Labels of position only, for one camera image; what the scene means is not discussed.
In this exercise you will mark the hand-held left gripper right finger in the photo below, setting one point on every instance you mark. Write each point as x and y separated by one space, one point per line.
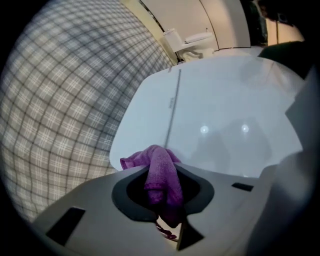
225 212

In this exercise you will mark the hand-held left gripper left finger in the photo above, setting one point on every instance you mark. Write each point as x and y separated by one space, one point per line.
100 225

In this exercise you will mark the purple cleaning cloth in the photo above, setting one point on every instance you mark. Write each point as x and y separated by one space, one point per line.
162 175

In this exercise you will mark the small white toilet with tank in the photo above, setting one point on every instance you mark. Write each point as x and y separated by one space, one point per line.
175 40

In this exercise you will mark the person's dark clothing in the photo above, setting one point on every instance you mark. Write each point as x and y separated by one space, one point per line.
287 52

